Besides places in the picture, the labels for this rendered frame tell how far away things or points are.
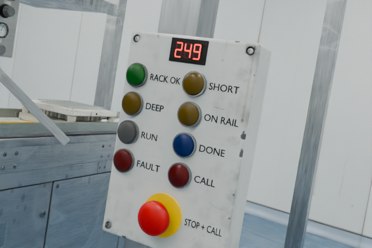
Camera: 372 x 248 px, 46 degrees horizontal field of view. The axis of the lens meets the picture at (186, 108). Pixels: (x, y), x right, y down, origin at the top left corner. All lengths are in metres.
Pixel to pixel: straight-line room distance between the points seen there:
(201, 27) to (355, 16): 3.41
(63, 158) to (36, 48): 4.73
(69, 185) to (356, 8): 3.00
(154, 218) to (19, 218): 1.00
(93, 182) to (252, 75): 1.28
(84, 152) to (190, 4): 1.02
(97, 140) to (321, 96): 0.81
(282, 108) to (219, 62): 3.54
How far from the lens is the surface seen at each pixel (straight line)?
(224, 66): 0.49
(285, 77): 4.04
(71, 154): 1.49
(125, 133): 0.55
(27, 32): 6.31
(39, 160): 1.39
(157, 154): 0.53
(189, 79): 0.50
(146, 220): 0.51
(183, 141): 0.50
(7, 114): 1.63
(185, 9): 0.60
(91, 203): 1.73
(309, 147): 1.65
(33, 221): 1.53
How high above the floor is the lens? 1.07
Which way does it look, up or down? 3 degrees down
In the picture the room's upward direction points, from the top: 9 degrees clockwise
